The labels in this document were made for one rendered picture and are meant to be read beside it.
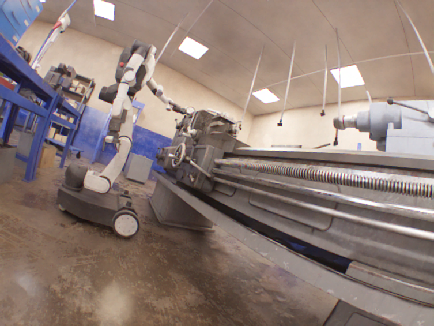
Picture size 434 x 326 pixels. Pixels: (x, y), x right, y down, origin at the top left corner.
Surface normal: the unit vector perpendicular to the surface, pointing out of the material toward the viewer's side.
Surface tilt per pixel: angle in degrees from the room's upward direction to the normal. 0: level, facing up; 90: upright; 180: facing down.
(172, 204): 90
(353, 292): 90
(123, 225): 90
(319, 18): 180
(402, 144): 90
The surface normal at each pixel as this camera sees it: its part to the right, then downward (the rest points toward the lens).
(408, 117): -0.66, -0.62
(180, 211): 0.50, 0.07
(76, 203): 0.22, -0.03
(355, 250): -0.81, -0.31
